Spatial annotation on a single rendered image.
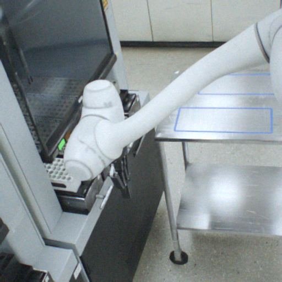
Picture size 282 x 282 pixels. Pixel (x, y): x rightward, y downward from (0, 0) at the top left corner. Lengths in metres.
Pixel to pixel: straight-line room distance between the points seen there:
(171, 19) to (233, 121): 2.14
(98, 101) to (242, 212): 1.06
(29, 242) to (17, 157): 0.27
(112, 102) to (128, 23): 2.65
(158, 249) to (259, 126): 0.95
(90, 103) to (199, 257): 1.25
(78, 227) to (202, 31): 2.48
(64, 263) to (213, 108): 0.78
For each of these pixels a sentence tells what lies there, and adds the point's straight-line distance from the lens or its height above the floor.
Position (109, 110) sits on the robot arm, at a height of 1.16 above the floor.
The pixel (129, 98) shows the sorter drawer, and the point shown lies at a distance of 1.79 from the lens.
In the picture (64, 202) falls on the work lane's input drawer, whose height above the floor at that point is 0.78.
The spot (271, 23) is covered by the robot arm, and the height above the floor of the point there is 1.38.
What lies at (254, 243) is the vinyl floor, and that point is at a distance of 2.25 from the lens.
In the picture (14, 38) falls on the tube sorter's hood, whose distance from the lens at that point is 1.18.
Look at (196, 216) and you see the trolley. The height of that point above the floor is 0.28.
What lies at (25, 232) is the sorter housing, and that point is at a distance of 1.32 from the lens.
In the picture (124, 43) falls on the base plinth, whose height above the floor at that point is 0.03.
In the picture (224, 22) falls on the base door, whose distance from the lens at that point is 3.57.
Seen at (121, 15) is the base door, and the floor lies 0.32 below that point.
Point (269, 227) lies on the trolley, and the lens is 1.96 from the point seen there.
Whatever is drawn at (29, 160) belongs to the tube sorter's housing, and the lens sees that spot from 1.28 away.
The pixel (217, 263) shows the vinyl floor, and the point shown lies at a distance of 2.18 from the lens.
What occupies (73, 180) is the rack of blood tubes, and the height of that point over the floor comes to 0.86.
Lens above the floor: 1.82
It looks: 40 degrees down
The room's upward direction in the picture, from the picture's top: 11 degrees counter-clockwise
